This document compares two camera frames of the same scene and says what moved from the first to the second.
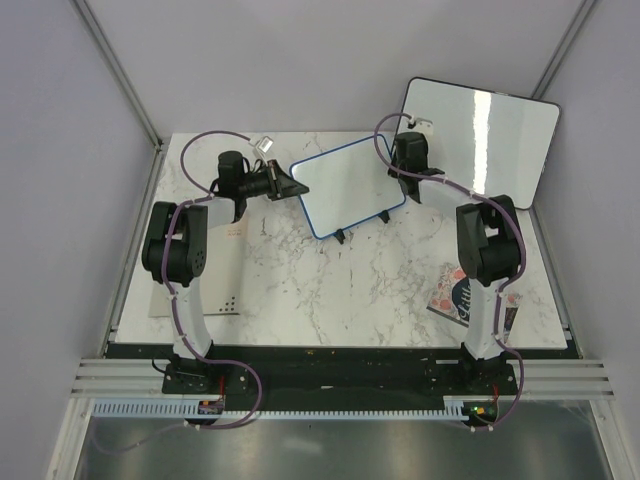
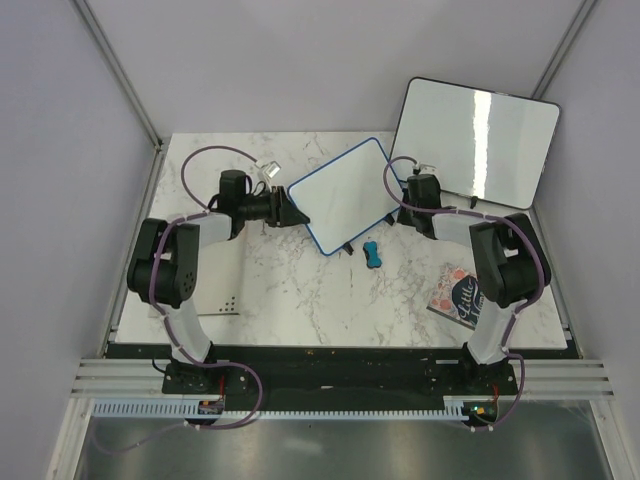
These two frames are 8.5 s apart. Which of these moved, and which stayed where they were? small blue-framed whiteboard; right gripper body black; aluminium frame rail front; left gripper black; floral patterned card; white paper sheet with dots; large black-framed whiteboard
Moved: right gripper body black; small blue-framed whiteboard; left gripper black
Stayed: large black-framed whiteboard; floral patterned card; white paper sheet with dots; aluminium frame rail front
